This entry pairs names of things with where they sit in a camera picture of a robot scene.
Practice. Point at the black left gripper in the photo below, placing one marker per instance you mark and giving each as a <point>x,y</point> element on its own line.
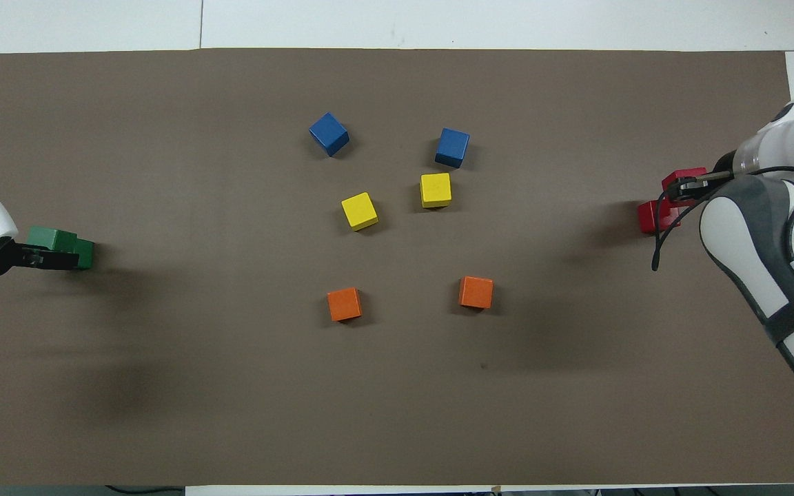
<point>1,258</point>

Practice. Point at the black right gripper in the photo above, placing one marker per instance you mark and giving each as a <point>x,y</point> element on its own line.
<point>717,176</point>

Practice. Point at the red wooden cube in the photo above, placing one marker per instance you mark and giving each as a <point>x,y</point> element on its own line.
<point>648,217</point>
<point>679,175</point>

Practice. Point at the green wooden cube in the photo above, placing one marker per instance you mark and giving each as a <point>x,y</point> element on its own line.
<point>52,238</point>
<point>85,255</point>

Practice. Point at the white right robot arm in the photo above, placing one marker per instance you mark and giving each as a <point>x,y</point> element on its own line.
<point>748,234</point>

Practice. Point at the brown table mat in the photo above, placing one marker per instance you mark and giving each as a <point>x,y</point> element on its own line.
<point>231,386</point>

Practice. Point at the orange wooden cube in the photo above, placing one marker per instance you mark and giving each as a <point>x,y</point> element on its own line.
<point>344,304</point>
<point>476,292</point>

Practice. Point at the blue wooden cube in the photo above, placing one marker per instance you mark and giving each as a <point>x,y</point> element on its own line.
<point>329,133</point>
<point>452,147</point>

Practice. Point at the yellow wooden cube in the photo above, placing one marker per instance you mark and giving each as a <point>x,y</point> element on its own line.
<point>359,211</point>
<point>435,190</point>

